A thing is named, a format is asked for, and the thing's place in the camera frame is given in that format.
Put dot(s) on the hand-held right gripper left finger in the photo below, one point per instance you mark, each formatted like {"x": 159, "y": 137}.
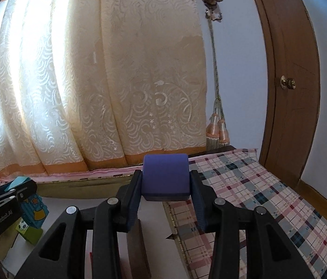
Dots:
{"x": 131, "y": 209}

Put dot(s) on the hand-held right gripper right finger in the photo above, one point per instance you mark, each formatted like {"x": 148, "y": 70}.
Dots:
{"x": 198, "y": 206}

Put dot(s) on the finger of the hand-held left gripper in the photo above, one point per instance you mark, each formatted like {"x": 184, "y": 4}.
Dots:
{"x": 21, "y": 193}

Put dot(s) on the teal toy block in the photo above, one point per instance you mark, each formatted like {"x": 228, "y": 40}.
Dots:
{"x": 35, "y": 212}

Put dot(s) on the green football toy block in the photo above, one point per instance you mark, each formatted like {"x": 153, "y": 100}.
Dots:
{"x": 30, "y": 232}

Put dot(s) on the purple small box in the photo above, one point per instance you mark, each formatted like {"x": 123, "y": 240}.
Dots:
{"x": 166, "y": 177}

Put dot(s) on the golden metal tin tray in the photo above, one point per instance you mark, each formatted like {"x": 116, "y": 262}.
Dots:
{"x": 93, "y": 187}

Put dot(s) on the brown small item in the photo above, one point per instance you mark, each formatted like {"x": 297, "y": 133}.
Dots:
{"x": 138, "y": 250}

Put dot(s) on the wooden baseboard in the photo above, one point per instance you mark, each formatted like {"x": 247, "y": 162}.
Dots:
{"x": 320, "y": 197}

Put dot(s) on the cream patterned curtain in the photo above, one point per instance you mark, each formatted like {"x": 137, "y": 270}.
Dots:
{"x": 93, "y": 78}

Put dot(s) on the brass door knob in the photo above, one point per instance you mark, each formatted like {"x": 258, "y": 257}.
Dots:
{"x": 287, "y": 82}

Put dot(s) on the brown wooden door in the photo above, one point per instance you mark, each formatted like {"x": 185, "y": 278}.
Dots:
{"x": 291, "y": 64}

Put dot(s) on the bronze curtain tieback hook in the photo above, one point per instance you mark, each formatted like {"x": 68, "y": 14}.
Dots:
{"x": 212, "y": 0}

